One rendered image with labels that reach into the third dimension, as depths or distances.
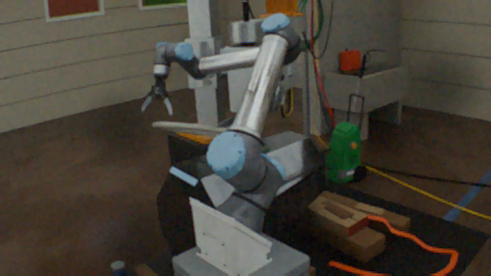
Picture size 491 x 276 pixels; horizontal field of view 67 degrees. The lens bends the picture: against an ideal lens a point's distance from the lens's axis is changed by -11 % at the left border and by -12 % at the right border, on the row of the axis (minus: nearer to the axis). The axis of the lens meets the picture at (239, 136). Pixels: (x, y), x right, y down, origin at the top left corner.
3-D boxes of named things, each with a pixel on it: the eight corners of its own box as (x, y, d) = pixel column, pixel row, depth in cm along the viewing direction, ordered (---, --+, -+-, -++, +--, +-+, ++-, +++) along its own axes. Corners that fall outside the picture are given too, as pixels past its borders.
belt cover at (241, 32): (275, 35, 335) (274, 15, 330) (305, 35, 324) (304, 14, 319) (221, 50, 253) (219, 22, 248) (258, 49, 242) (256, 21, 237)
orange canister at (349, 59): (336, 72, 559) (335, 48, 549) (356, 67, 589) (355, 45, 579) (348, 74, 543) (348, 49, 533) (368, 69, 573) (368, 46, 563)
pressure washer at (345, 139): (346, 169, 450) (348, 91, 423) (367, 179, 419) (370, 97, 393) (320, 175, 437) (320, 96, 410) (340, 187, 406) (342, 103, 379)
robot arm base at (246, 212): (268, 241, 155) (280, 218, 157) (241, 223, 142) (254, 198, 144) (233, 223, 168) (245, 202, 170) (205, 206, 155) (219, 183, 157)
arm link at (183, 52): (199, 52, 207) (182, 54, 214) (185, 37, 198) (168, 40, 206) (192, 67, 203) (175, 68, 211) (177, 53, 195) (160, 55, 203)
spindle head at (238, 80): (252, 103, 299) (248, 41, 285) (281, 104, 290) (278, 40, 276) (230, 116, 268) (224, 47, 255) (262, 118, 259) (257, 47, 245)
